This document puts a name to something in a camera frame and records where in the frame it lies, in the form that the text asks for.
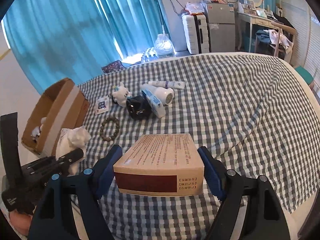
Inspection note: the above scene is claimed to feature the small white sachet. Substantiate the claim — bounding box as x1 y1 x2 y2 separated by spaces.
95 95 110 115

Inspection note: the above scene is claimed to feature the teal stool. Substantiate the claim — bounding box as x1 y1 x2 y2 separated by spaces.
295 66 313 86

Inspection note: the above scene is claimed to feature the floral patterned bag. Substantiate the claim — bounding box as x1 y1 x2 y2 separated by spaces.
101 60 125 74

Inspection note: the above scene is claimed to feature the brown bead bracelet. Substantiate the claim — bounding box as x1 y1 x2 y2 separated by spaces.
99 116 121 142

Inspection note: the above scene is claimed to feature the tan kraft paper box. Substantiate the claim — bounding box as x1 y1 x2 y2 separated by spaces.
113 134 204 197

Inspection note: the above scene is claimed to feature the white cream tube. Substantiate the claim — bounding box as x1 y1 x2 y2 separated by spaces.
148 81 185 89

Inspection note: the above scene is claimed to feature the white tissue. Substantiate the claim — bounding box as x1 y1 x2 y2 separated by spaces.
55 126 91 175

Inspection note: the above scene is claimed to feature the white suitcase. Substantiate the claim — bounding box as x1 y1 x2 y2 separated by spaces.
182 14 210 55

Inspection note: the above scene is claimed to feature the grey mini fridge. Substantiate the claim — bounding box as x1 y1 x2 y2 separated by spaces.
204 3 235 52

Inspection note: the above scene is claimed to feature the white cylinder bottle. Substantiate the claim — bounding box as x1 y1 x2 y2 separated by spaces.
140 83 175 105

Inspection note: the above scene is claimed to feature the white plush bear toy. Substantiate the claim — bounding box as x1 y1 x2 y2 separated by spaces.
111 82 132 107

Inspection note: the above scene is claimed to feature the checkered bed sheet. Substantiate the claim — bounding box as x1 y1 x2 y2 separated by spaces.
71 53 320 240

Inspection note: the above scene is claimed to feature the brown cardboard box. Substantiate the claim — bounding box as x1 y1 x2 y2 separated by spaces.
21 78 89 158

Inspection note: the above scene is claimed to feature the blue white tissue pack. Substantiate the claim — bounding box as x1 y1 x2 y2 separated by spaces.
140 84 165 119

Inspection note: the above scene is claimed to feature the large water jug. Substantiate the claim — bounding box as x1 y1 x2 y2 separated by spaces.
154 25 175 59

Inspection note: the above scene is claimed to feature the white desk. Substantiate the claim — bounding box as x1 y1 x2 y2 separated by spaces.
235 12 279 53

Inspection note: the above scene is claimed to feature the pack of water bottles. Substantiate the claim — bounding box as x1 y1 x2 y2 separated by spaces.
141 47 158 63

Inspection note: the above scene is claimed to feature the large blue curtain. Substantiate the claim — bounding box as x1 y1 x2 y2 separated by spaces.
2 0 168 93

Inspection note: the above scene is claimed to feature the person left hand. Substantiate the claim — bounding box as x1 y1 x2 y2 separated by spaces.
9 210 33 236

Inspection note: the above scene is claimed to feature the wooden chair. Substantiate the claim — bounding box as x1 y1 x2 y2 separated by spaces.
254 21 298 63

